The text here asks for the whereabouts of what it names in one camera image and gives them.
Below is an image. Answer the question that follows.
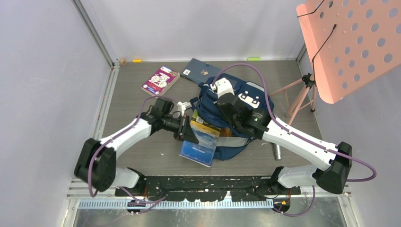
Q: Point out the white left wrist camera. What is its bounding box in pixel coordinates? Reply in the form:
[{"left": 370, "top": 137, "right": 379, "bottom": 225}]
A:
[{"left": 177, "top": 102, "right": 192, "bottom": 116}]

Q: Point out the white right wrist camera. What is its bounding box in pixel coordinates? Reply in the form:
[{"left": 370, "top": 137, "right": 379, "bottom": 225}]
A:
[{"left": 210, "top": 78, "right": 234, "bottom": 98}]

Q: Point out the silver metal cylinder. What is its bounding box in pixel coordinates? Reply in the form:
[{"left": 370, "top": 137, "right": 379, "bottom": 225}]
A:
[{"left": 272, "top": 143, "right": 282, "bottom": 161}]

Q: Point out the navy blue backpack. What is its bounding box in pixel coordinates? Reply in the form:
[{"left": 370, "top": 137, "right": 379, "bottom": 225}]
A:
[{"left": 191, "top": 73, "right": 275, "bottom": 161}]

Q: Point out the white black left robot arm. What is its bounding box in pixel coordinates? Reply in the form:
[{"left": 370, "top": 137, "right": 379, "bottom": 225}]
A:
[{"left": 74, "top": 96, "right": 199, "bottom": 197}]

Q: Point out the blue green landscape book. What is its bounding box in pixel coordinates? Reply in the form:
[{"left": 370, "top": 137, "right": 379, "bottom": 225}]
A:
[{"left": 179, "top": 110, "right": 220, "bottom": 167}]

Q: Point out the purple cartoon book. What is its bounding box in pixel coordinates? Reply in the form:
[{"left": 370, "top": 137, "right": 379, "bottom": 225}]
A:
[{"left": 140, "top": 66, "right": 180, "bottom": 96}]

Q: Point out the pink perforated stand board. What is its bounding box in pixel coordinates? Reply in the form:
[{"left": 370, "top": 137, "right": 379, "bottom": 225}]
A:
[{"left": 296, "top": 0, "right": 401, "bottom": 104}]

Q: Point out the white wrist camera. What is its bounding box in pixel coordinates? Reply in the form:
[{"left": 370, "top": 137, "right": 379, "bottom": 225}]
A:
[
  {"left": 210, "top": 78, "right": 234, "bottom": 98},
  {"left": 177, "top": 102, "right": 192, "bottom": 116}
]

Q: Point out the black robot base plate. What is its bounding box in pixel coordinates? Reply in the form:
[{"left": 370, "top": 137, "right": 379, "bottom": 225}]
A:
[{"left": 128, "top": 175, "right": 301, "bottom": 202}]

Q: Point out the small wooden cube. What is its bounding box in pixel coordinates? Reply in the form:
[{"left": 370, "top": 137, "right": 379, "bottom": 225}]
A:
[{"left": 119, "top": 58, "right": 126, "bottom": 65}]

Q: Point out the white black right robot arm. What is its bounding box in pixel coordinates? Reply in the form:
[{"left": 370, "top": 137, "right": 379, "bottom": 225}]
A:
[{"left": 216, "top": 93, "right": 352, "bottom": 194}]

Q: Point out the black thin stand cable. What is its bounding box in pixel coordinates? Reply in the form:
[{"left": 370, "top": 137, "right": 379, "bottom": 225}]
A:
[{"left": 296, "top": 0, "right": 338, "bottom": 85}]

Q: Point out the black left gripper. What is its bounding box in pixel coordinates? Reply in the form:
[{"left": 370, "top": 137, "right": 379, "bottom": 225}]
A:
[{"left": 162, "top": 114, "right": 199, "bottom": 145}]

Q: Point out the dark blue notebook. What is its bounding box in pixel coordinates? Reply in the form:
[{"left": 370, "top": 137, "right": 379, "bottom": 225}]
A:
[{"left": 180, "top": 58, "right": 222, "bottom": 85}]

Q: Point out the aluminium frame rail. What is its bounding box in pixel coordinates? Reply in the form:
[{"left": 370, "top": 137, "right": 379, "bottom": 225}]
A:
[{"left": 71, "top": 0, "right": 114, "bottom": 68}]

